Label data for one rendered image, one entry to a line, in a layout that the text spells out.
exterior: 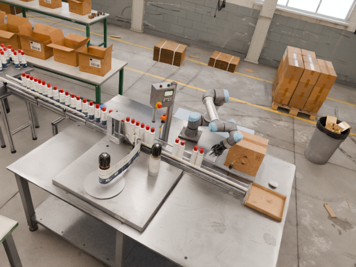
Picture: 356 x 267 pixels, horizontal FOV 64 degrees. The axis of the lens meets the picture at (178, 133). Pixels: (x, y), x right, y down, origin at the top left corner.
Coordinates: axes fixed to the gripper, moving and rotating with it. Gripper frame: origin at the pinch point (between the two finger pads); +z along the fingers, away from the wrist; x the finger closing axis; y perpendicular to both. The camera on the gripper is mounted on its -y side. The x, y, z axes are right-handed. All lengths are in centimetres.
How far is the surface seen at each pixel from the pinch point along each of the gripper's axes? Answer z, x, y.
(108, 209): 39, -27, 79
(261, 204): -7, 58, 4
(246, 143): -16.5, 16.7, -26.4
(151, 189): 30, -14, 46
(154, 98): 1, -65, 3
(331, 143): -8, 133, -207
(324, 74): -29, 78, -342
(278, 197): -13, 68, -12
